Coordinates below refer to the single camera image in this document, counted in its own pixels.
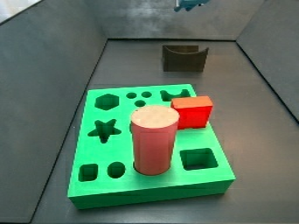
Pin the green shape sorter block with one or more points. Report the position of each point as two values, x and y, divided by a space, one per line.
105 179

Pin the black curved fixture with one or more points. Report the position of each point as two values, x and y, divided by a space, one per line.
185 58

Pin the blue three prong object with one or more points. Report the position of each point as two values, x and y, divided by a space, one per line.
187 4

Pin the pink cylinder block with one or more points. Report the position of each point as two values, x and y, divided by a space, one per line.
154 125

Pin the red cube block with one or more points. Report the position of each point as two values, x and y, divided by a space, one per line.
194 110

